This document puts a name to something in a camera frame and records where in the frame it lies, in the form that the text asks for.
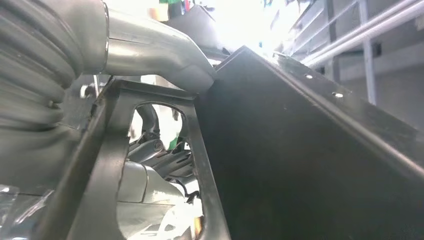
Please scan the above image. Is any steel tube table frame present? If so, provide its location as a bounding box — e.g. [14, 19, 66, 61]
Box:
[299, 0, 424, 105]

